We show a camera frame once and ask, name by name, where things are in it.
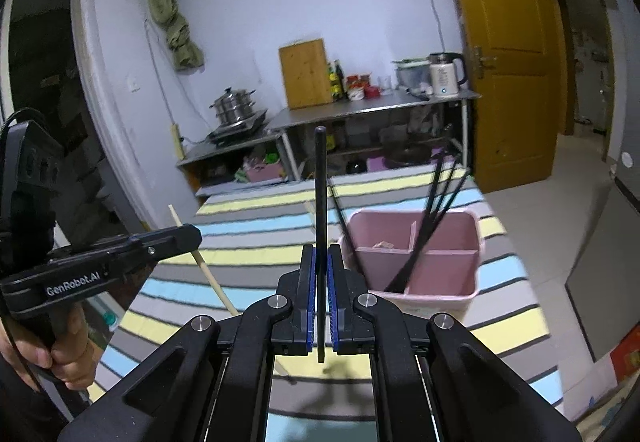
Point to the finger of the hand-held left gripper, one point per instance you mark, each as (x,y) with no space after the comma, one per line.
(167,241)

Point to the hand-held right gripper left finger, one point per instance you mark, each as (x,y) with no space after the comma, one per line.
(311,302)

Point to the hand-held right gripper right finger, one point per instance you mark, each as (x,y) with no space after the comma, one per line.
(334,302)

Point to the wooden chopstick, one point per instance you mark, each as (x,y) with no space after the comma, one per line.
(212,277)

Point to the pink plastic utensil holder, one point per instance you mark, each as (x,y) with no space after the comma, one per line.
(450,272)

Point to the person's left hand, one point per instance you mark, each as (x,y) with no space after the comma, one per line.
(72,364)

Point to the striped tablecloth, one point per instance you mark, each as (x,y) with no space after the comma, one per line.
(240,222)

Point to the low stainless steel stand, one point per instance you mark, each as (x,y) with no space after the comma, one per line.
(207,154)

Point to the green white bottle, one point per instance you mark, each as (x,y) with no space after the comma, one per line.
(109,319)

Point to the yellow power strip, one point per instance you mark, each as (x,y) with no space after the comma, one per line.
(177,142)

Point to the pink plastic basket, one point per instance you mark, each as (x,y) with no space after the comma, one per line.
(265,173)

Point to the black induction cooker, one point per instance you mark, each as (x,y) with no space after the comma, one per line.
(237,131)

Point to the stainless steel steamer pot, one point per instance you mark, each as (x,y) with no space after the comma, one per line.
(233,107)

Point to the black wok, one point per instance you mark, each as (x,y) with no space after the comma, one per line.
(407,156)

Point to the tall stainless steel table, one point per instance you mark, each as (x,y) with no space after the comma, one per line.
(370,104)

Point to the green hanging curtain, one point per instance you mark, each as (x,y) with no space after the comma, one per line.
(172,32)

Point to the red white jar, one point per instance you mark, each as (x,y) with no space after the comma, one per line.
(355,93)

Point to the red round container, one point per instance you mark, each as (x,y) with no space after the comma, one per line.
(371,92)

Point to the wooden cutting board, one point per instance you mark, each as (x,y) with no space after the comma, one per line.
(306,74)

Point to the dark sauce bottle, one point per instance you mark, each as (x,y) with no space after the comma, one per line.
(340,79)
(332,84)

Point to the clear drinking glass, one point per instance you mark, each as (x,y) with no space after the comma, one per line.
(387,85)

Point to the clear plastic lidded container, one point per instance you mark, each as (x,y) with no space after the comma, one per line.
(414,76)

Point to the white electric kettle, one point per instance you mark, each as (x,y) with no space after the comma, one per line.
(445,78)

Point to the grey flat panel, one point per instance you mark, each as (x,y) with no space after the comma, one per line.
(605,282)

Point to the red cardboard box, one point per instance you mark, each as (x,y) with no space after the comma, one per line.
(627,354)

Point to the yellow wooden door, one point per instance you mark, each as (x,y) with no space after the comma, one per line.
(500,12)

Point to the white wall switch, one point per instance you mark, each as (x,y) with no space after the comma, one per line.
(135,84)

